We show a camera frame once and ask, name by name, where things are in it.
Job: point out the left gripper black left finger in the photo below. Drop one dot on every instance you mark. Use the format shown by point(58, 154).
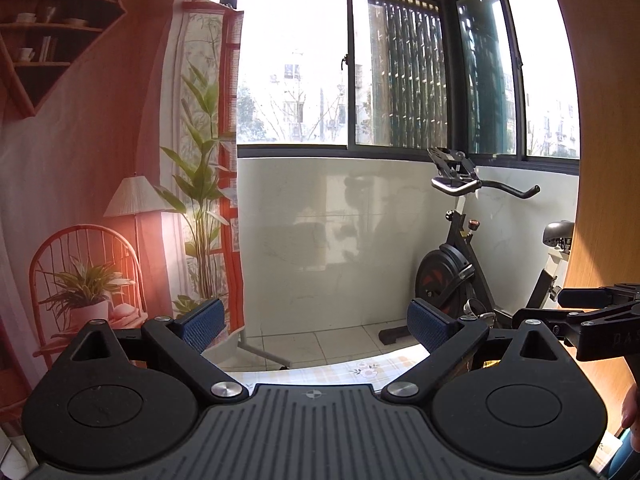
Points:
point(159, 361)

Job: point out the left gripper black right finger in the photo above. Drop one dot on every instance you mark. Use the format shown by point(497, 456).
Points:
point(471, 362)

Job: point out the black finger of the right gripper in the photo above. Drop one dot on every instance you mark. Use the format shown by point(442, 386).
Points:
point(583, 299)
point(550, 317)

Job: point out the person's right hand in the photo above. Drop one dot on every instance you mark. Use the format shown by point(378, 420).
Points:
point(631, 416)

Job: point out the backdrop metal stand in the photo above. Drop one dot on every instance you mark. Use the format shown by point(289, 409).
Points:
point(245, 346)

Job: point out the plaid floral tablecloth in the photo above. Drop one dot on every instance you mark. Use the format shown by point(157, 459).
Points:
point(378, 371)

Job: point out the printed room backdrop banner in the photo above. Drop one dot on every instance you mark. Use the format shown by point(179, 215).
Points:
point(118, 174)

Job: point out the wooden board panel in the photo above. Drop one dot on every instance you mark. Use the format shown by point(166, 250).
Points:
point(604, 41)

